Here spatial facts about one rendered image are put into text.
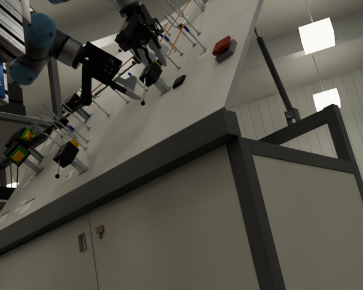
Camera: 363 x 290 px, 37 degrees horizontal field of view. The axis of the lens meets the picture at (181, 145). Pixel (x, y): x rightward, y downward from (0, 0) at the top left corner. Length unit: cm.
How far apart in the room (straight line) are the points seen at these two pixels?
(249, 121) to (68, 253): 1022
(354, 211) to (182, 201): 53
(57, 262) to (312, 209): 81
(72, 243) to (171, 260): 43
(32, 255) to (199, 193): 76
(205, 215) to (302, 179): 29
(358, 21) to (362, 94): 240
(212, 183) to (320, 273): 34
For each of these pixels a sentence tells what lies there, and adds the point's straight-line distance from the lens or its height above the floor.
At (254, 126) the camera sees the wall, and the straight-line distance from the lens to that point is 1175.
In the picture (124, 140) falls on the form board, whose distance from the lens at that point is 164.
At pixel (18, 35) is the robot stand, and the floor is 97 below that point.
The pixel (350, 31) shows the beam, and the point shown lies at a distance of 970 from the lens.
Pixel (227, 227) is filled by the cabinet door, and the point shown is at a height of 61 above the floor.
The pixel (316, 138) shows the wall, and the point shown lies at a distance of 1150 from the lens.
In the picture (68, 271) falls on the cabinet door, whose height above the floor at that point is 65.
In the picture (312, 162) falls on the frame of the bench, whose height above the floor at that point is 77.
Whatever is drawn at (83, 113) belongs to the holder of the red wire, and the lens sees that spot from 216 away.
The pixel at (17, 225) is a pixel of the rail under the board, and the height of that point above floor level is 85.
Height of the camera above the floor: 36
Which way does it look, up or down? 20 degrees up
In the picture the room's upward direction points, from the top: 11 degrees counter-clockwise
